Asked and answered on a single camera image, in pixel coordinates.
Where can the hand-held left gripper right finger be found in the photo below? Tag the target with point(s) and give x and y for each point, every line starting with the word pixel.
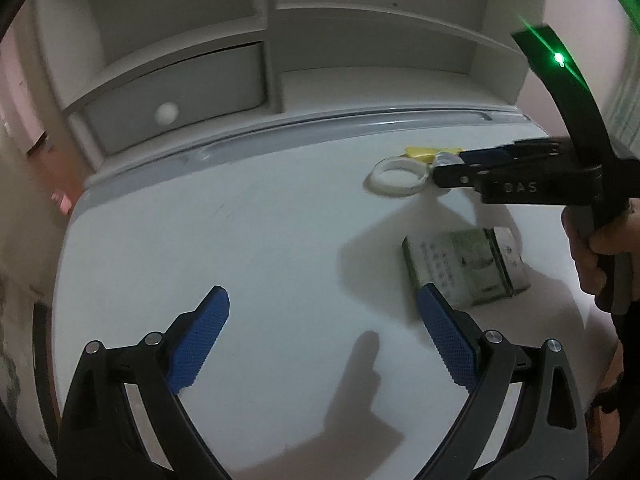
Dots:
pixel 450 340

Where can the yellow foil wrapper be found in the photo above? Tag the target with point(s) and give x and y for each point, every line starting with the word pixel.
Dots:
pixel 425 154

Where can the green and white box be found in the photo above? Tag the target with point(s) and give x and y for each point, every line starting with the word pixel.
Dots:
pixel 465 265

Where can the white drawer with round knob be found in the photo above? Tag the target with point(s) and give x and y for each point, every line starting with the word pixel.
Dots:
pixel 175 95

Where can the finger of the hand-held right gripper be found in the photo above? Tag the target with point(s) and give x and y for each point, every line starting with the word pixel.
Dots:
pixel 500 152
pixel 457 176

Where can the person's right hand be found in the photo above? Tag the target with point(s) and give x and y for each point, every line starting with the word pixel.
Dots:
pixel 612 240

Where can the white desk hutch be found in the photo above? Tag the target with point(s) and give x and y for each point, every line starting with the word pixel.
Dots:
pixel 320 35

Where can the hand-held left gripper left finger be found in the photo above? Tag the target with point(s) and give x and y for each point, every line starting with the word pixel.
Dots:
pixel 200 340

